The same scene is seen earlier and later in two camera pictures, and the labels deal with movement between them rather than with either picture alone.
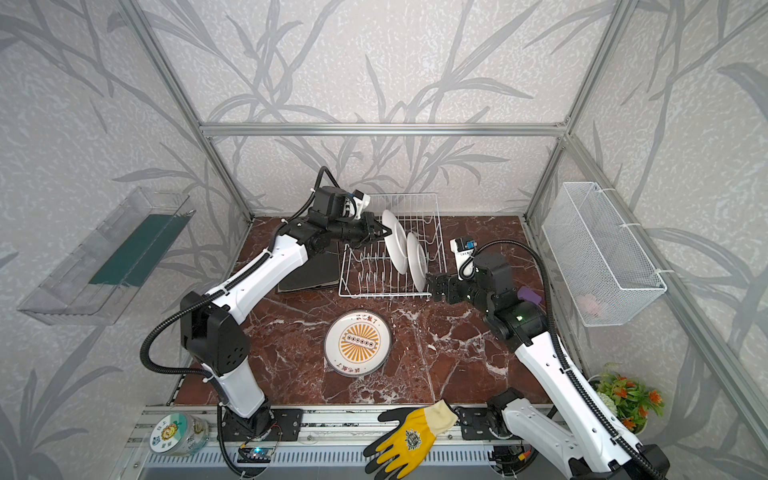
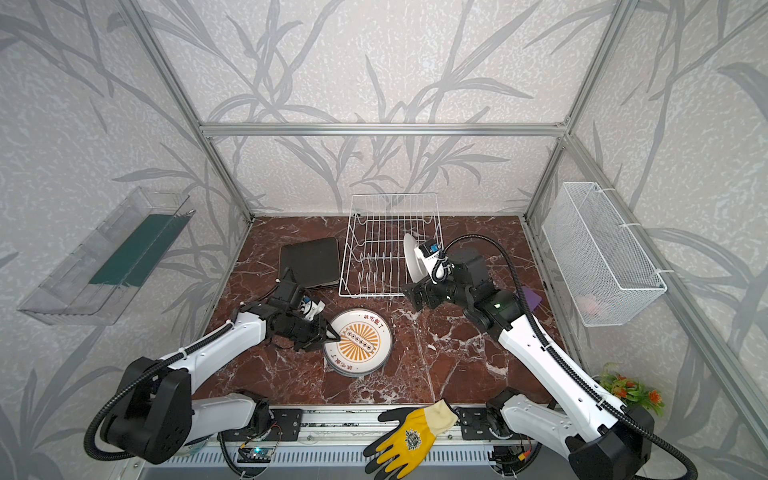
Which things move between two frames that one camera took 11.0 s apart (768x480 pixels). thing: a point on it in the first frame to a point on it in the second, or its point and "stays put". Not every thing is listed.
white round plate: [417, 261] stays put
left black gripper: [365, 227] to [309, 332]
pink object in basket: [588, 302] stays put
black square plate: [320, 270] stays put
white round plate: [396, 241] to [366, 341]
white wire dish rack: [396, 264] stays put
